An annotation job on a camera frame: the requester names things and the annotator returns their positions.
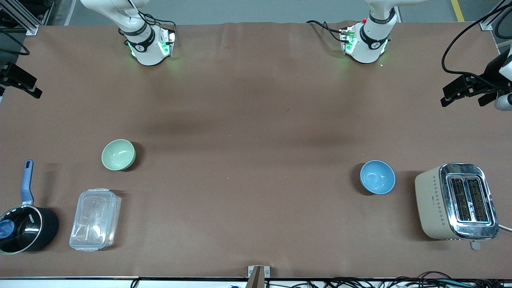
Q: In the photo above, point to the clear plastic lidded container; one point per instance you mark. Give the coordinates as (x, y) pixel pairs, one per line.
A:
(95, 219)

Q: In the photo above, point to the aluminium frame profile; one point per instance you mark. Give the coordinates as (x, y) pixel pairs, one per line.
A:
(20, 16)
(494, 18)

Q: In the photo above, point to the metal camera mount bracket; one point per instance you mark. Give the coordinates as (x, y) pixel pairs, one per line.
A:
(258, 276)

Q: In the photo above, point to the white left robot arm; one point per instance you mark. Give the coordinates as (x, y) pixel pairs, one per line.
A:
(370, 40)

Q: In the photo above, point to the green bowl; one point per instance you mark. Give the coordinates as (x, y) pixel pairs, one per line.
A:
(118, 154)

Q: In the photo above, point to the blue bowl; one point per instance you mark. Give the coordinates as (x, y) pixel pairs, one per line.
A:
(377, 176)

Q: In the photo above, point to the brown table mat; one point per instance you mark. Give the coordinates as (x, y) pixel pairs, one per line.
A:
(256, 120)

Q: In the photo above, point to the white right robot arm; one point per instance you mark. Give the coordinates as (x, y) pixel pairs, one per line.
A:
(146, 44)

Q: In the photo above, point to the beige chrome toaster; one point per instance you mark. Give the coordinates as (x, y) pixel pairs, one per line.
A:
(452, 202)

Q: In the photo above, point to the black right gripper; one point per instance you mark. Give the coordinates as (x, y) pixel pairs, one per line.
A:
(12, 74)

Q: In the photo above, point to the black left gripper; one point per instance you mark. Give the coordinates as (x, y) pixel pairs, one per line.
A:
(491, 74)

